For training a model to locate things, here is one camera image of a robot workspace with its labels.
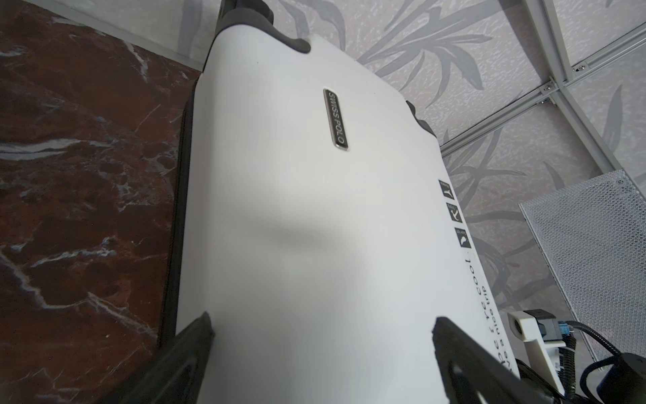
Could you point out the aluminium cage frame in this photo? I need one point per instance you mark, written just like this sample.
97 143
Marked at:
562 76

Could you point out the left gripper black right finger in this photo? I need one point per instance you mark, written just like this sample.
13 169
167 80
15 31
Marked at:
470 374

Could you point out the white wire mesh basket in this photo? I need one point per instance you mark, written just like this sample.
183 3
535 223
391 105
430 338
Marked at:
592 236

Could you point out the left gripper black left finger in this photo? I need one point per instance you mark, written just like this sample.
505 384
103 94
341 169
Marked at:
175 374

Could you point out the white hard-shell suitcase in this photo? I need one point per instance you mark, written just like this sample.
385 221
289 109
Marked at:
318 228

